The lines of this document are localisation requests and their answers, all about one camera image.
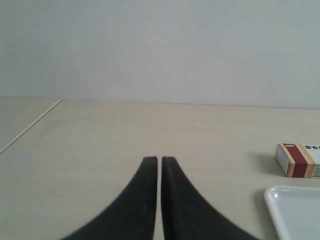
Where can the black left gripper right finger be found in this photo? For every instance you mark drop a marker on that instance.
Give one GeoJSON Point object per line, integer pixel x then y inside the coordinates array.
{"type": "Point", "coordinates": [186, 215]}

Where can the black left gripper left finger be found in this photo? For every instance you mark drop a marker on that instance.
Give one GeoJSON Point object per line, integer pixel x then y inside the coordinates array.
{"type": "Point", "coordinates": [132, 215]}

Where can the white red medicine box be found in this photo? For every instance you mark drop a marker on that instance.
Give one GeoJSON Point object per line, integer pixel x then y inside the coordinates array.
{"type": "Point", "coordinates": [299, 160]}

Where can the white plastic tray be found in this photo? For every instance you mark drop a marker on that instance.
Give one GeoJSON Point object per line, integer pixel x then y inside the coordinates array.
{"type": "Point", "coordinates": [295, 211]}

